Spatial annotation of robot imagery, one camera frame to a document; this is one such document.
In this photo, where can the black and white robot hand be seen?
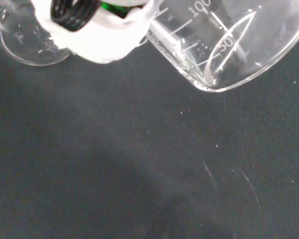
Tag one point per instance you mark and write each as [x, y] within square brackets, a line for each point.
[102, 44]

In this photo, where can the black bench cloth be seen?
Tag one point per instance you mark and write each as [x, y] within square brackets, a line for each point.
[114, 161]

